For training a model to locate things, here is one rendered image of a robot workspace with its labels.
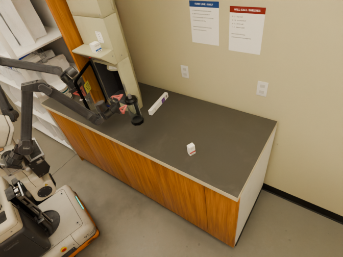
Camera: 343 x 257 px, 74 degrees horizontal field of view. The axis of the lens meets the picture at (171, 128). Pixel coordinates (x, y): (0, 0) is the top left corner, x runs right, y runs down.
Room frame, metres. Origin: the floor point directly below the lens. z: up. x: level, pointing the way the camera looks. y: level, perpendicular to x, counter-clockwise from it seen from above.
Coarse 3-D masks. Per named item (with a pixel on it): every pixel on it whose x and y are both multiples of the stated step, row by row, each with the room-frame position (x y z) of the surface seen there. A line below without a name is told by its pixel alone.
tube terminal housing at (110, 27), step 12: (84, 24) 1.68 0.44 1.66; (96, 24) 1.59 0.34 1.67; (108, 24) 1.55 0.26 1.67; (120, 24) 1.75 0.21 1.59; (84, 36) 1.72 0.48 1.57; (108, 36) 1.54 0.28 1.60; (120, 36) 1.60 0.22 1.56; (108, 48) 1.57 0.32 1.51; (120, 48) 1.58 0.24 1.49; (120, 60) 1.56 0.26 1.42; (120, 72) 1.54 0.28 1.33; (132, 72) 1.61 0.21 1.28; (132, 84) 1.59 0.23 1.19
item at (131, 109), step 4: (136, 96) 1.45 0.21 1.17; (124, 100) 1.42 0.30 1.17; (136, 100) 1.39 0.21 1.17; (136, 104) 1.40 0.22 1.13; (128, 108) 1.39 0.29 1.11; (132, 108) 1.38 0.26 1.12; (136, 108) 1.39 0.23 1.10; (132, 112) 1.38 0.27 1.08; (136, 112) 1.38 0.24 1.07; (140, 112) 1.41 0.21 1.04; (132, 116) 1.39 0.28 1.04; (136, 116) 1.38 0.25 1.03; (140, 116) 1.40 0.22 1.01; (132, 120) 1.39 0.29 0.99; (136, 120) 1.38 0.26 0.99; (140, 120) 1.39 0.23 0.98
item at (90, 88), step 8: (88, 72) 1.64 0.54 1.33; (80, 80) 1.51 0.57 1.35; (88, 80) 1.60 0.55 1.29; (96, 80) 1.71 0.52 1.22; (80, 88) 1.47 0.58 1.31; (88, 88) 1.56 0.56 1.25; (96, 88) 1.66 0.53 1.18; (80, 96) 1.44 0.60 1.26; (88, 96) 1.52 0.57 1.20; (96, 96) 1.61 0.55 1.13; (88, 104) 1.47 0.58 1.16; (96, 112) 1.52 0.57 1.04
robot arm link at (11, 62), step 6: (0, 60) 1.54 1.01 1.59; (6, 60) 1.56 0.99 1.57; (12, 60) 1.57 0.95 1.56; (18, 60) 1.57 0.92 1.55; (12, 66) 1.55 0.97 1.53; (18, 66) 1.55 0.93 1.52; (24, 66) 1.56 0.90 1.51; (30, 66) 1.56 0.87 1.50; (36, 66) 1.56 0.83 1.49; (42, 66) 1.57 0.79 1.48; (48, 66) 1.57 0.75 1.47; (54, 66) 1.57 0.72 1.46; (48, 72) 1.55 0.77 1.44; (54, 72) 1.55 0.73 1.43
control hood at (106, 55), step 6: (78, 48) 1.68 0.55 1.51; (84, 48) 1.65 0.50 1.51; (90, 48) 1.63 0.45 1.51; (102, 48) 1.59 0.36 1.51; (78, 54) 1.68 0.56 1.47; (84, 54) 1.57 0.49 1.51; (90, 54) 1.54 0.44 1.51; (96, 54) 1.52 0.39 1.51; (102, 54) 1.50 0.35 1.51; (108, 54) 1.50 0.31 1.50; (102, 60) 1.51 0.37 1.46; (108, 60) 1.49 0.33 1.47; (114, 60) 1.52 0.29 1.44
